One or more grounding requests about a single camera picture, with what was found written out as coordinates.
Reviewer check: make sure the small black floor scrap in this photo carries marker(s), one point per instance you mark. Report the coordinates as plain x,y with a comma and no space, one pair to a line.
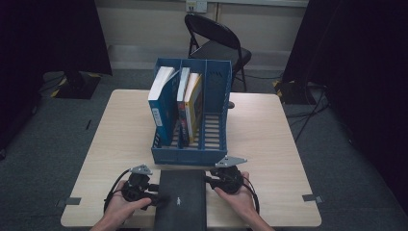
88,124

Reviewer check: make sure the person's right hand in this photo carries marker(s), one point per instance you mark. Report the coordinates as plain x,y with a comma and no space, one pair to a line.
240,203

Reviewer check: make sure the black book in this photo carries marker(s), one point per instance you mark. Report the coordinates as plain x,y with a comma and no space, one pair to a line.
181,211

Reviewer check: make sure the red book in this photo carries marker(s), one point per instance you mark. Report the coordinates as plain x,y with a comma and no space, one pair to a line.
183,96

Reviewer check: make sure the black stand base yellow tape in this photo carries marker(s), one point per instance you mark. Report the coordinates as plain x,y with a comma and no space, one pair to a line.
77,85
293,91

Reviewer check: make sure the blue book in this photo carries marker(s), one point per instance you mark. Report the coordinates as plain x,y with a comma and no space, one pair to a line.
163,109

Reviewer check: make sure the yellow book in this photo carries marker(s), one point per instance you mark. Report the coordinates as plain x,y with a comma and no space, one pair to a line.
194,106

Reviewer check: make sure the white wall socket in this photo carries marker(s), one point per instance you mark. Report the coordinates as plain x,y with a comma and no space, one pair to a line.
196,5

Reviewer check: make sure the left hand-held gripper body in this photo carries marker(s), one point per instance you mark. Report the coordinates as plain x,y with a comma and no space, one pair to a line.
136,189

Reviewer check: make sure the blue plastic file rack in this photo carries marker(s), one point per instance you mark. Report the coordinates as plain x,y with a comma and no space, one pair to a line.
213,128

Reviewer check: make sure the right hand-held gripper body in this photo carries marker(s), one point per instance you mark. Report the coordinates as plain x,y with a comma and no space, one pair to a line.
231,181

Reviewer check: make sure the grey tape strip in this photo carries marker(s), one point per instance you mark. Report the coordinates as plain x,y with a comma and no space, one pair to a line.
69,202
312,198

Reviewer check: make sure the black folding chair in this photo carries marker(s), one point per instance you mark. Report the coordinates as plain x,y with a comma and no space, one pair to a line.
221,48

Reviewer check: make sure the person's left hand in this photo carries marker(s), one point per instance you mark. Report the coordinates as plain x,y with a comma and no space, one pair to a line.
118,208

